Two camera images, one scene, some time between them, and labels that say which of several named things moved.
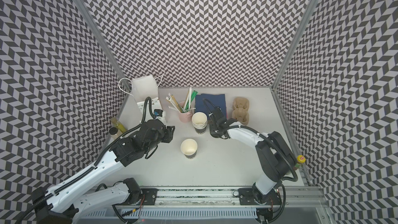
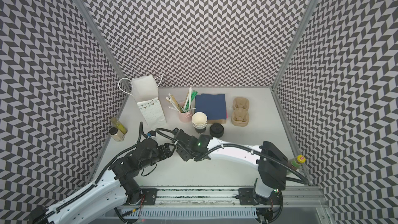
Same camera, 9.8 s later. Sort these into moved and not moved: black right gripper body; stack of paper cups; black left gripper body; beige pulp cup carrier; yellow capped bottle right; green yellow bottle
Moved: black left gripper body; black right gripper body
Not moved: beige pulp cup carrier; stack of paper cups; green yellow bottle; yellow capped bottle right
